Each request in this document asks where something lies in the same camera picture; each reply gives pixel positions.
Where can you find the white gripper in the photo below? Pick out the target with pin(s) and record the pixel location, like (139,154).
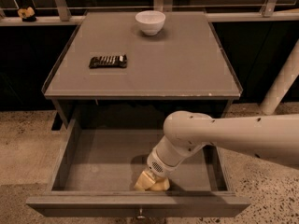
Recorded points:
(158,164)

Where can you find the yellow sponge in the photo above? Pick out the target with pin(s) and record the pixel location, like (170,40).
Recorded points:
(161,185)

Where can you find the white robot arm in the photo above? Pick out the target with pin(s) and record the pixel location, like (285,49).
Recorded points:
(270,137)

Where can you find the metal drawer knob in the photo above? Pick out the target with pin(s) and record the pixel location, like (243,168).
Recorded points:
(140,215)

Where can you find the open grey top drawer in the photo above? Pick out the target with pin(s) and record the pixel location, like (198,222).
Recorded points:
(96,170)

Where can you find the grey cabinet table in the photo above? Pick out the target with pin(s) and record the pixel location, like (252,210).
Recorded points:
(184,61)

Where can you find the black snack bar wrapper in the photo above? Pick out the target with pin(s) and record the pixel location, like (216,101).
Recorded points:
(109,61)

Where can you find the white ceramic bowl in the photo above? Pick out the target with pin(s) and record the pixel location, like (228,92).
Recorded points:
(150,22)

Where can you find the yellow black object on ledge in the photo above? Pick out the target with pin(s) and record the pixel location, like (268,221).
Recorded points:
(27,14)

